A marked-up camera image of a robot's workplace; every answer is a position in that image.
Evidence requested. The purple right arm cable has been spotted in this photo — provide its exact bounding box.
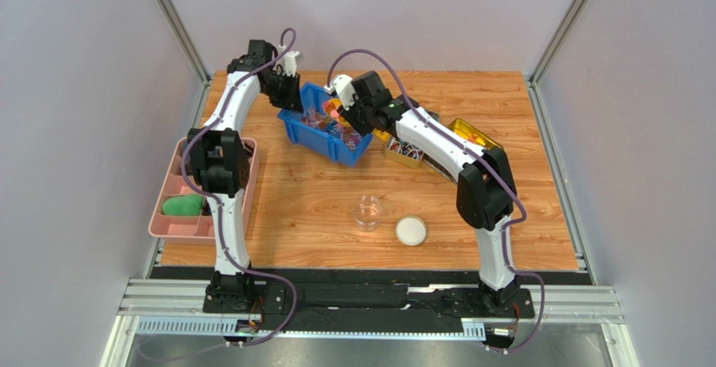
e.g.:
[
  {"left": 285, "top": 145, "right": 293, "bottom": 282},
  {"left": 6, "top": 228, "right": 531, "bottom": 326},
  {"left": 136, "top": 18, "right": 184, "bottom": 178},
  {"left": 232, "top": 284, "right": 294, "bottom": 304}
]
[{"left": 325, "top": 49, "right": 546, "bottom": 354}]

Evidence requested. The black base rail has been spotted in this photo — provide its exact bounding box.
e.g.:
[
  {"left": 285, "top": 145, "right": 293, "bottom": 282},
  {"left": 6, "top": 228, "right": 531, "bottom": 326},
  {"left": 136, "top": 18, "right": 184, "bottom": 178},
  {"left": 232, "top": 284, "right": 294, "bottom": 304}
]
[{"left": 203, "top": 269, "right": 538, "bottom": 333}]

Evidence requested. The yellow plastic scoop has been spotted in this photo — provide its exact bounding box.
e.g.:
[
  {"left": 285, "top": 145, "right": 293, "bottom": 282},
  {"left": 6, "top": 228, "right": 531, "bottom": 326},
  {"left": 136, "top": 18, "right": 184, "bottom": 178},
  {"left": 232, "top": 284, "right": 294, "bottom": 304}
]
[{"left": 322, "top": 97, "right": 350, "bottom": 126}]

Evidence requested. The clear glass jar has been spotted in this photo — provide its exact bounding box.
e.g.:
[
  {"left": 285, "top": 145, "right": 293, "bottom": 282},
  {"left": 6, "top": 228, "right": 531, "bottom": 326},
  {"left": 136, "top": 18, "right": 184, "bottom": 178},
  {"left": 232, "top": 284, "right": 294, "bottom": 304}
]
[{"left": 352, "top": 196, "right": 383, "bottom": 232}]

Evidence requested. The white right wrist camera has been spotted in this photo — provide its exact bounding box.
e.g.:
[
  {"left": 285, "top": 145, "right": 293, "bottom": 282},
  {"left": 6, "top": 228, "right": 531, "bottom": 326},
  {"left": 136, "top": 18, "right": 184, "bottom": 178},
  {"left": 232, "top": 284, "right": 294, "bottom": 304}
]
[{"left": 324, "top": 74, "right": 356, "bottom": 110}]

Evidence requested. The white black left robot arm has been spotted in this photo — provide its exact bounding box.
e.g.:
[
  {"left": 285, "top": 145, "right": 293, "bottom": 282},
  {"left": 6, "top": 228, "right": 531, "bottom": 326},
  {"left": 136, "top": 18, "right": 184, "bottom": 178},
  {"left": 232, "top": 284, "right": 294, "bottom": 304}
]
[{"left": 183, "top": 39, "right": 303, "bottom": 301}]

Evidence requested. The green plush toy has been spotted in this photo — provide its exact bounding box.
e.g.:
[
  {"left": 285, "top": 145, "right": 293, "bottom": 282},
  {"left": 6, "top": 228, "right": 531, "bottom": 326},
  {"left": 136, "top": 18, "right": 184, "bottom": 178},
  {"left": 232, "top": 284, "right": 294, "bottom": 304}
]
[{"left": 161, "top": 194, "right": 205, "bottom": 217}]

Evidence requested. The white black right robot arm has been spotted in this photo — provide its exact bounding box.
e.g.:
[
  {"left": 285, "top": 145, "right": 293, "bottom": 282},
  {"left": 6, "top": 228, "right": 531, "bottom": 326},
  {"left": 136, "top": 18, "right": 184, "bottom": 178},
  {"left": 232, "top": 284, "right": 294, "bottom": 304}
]
[{"left": 324, "top": 71, "right": 519, "bottom": 308}]

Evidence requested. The pink compartment tray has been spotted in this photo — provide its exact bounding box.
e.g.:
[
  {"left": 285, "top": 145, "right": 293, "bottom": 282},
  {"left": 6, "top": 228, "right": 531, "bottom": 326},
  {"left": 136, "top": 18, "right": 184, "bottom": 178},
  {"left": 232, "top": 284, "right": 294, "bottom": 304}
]
[{"left": 148, "top": 135, "right": 260, "bottom": 245}]

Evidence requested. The blue plastic candy bin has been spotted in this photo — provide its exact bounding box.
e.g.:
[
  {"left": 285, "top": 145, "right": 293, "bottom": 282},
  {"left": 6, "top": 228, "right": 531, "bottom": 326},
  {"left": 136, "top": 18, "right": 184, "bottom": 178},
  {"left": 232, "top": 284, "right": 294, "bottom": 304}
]
[{"left": 277, "top": 82, "right": 373, "bottom": 167}]

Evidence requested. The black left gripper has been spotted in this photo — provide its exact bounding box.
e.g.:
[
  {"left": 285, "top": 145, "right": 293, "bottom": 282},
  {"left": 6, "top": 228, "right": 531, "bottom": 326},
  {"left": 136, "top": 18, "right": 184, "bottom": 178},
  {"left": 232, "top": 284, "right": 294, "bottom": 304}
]
[{"left": 261, "top": 71, "right": 304, "bottom": 113}]

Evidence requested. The white jar lid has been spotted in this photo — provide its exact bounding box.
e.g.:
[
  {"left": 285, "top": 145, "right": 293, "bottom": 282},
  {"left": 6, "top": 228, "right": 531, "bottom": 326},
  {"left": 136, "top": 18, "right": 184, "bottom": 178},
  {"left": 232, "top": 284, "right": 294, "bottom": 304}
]
[{"left": 394, "top": 215, "right": 428, "bottom": 247}]

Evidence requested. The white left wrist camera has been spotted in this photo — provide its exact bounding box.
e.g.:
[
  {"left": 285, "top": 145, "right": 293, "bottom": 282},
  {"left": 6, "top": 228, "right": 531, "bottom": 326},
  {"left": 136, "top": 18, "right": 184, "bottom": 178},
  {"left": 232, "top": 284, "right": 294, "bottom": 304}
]
[{"left": 275, "top": 45, "right": 303, "bottom": 76}]

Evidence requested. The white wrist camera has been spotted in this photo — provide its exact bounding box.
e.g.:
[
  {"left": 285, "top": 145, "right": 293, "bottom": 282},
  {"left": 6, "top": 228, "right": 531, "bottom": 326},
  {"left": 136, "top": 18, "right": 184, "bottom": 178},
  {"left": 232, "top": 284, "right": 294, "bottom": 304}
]
[
  {"left": 324, "top": 74, "right": 356, "bottom": 110},
  {"left": 275, "top": 45, "right": 303, "bottom": 76}
]

